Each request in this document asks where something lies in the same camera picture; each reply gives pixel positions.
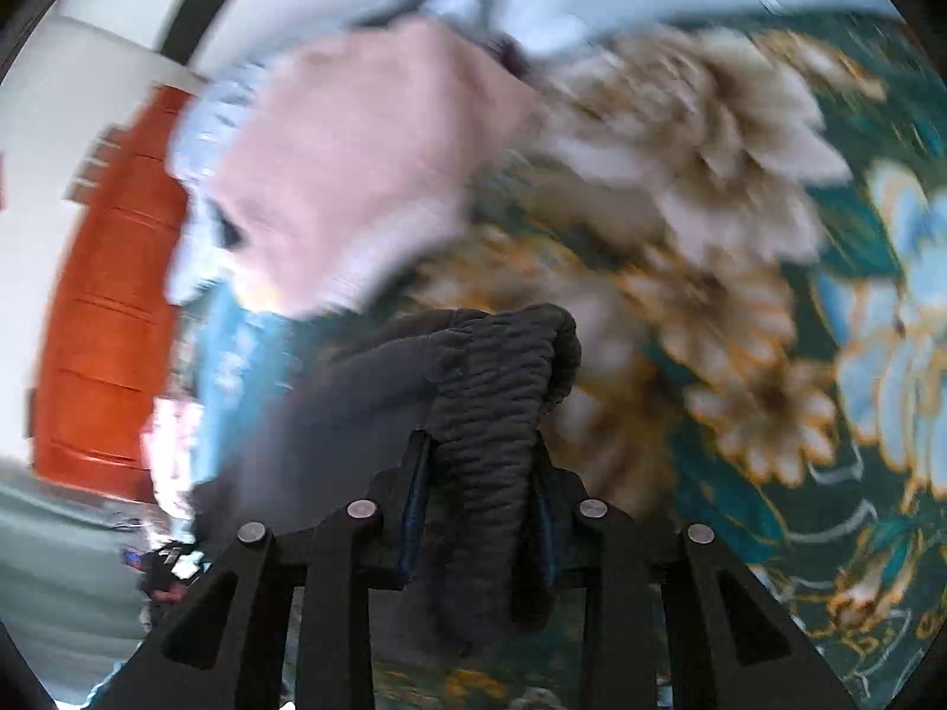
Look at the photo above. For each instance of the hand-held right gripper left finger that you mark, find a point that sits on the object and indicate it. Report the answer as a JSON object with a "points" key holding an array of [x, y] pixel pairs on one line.
{"points": [[416, 510]]}

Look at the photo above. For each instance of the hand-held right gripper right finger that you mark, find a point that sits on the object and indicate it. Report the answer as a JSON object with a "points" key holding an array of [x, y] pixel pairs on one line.
{"points": [[549, 540]]}

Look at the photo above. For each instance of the dark grey pants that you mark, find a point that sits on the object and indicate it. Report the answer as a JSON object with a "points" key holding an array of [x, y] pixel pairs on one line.
{"points": [[481, 399]]}

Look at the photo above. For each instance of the pink patterned pajama garment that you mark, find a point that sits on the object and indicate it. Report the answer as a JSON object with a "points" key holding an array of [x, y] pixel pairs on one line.
{"points": [[174, 458]]}

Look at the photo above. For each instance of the orange wooden headboard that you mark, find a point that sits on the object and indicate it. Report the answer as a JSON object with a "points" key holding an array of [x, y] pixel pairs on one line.
{"points": [[111, 296]]}

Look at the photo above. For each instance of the teal floral bed sheet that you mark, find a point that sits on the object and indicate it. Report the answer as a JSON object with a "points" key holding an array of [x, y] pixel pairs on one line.
{"points": [[740, 310]]}

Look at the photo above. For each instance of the pink fluffy sweater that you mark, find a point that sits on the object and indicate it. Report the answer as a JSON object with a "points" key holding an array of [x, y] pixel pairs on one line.
{"points": [[355, 163]]}

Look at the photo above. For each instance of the light blue floral duvet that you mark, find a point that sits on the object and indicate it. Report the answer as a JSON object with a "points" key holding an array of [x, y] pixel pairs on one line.
{"points": [[562, 0]]}

